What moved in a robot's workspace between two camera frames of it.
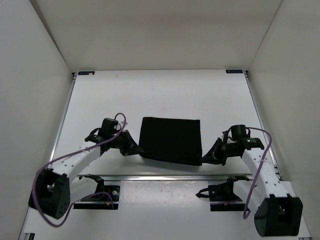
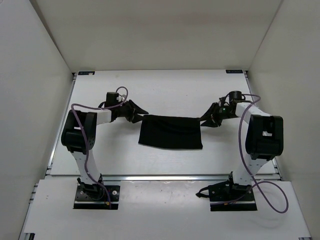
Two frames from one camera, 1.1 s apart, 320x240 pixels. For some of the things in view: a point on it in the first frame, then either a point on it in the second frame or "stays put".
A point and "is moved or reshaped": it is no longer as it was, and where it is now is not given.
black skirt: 171,141 is moved or reshaped
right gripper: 213,156 to 212,122
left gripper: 135,148 to 134,118
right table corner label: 234,71 stays put
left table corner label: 86,72 stays put
